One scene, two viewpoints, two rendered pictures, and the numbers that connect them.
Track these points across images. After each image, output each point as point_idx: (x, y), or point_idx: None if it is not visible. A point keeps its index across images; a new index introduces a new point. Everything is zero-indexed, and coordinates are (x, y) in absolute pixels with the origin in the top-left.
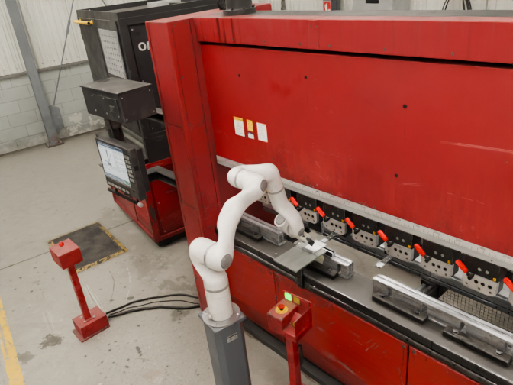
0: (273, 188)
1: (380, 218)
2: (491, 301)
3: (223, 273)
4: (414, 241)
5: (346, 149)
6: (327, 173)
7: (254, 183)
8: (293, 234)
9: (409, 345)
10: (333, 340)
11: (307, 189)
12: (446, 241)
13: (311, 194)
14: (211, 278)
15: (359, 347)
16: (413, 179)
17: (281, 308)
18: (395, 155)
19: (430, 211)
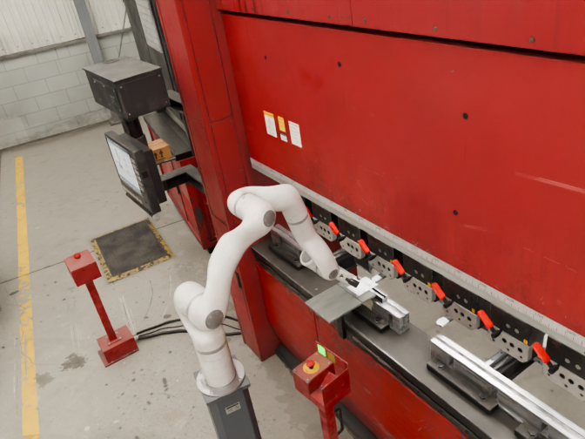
0: (292, 218)
1: (436, 266)
2: None
3: (217, 330)
4: (480, 304)
5: (392, 168)
6: (370, 196)
7: (255, 216)
8: (322, 276)
9: (470, 438)
10: (382, 407)
11: (349, 213)
12: (522, 314)
13: (354, 221)
14: (200, 336)
15: (410, 423)
16: (477, 220)
17: (309, 366)
18: (453, 185)
19: (501, 269)
